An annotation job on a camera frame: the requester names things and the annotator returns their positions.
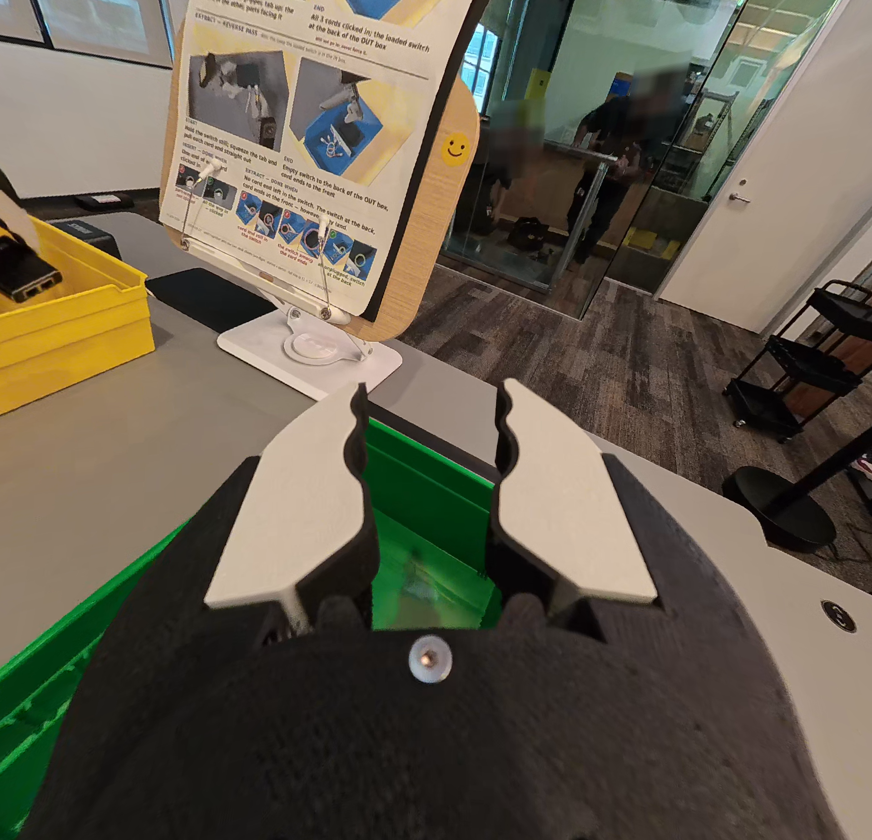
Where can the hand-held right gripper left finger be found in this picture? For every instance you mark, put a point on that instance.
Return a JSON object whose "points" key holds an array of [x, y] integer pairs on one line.
{"points": [[293, 513]]}

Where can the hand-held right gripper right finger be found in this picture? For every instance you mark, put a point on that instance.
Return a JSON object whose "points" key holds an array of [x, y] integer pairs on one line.
{"points": [[565, 513]]}

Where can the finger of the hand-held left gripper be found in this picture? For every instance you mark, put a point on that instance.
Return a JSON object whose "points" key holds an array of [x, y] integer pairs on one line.
{"points": [[15, 216]]}

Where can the black ethernet switch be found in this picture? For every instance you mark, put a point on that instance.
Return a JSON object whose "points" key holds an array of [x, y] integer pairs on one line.
{"points": [[27, 271]]}

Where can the green plastic bin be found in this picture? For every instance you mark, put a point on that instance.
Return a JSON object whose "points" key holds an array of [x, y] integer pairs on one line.
{"points": [[422, 485]]}

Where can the yellow plastic bin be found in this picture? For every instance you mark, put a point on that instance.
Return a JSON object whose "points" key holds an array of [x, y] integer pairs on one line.
{"points": [[68, 349]]}

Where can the black box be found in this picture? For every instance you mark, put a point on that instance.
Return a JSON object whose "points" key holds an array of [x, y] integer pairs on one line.
{"points": [[88, 237]]}

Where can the white document stand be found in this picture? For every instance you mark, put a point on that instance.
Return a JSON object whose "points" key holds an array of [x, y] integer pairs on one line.
{"points": [[266, 349]]}

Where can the black desk mat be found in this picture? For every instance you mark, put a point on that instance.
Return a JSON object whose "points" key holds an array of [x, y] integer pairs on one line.
{"points": [[204, 295]]}

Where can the black floor lamp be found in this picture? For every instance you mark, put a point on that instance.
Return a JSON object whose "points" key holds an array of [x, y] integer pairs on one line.
{"points": [[776, 513]]}

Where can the frosted window panel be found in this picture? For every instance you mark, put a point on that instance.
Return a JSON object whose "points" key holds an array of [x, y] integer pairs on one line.
{"points": [[95, 8]]}

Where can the black utility cart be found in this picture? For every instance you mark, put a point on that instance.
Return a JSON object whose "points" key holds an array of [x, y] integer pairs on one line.
{"points": [[804, 363]]}

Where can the black bag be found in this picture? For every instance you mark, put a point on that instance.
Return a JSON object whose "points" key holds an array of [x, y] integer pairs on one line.
{"points": [[528, 233]]}

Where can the round table grommet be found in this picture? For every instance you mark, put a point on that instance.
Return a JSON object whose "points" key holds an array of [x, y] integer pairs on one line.
{"points": [[839, 615]]}

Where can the printed instruction sheet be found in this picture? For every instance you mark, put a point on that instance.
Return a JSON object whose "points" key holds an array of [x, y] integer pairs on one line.
{"points": [[354, 56]]}

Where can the yellow smiley sticker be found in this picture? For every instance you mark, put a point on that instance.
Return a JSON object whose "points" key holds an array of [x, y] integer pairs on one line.
{"points": [[455, 148]]}

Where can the white door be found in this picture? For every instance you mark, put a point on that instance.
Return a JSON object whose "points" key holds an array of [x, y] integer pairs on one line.
{"points": [[770, 172]]}

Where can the yellow sign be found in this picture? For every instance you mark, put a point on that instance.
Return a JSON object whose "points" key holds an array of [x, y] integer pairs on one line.
{"points": [[538, 87]]}

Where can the cardboard box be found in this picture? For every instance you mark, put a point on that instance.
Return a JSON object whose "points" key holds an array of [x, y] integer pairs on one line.
{"points": [[623, 83]]}

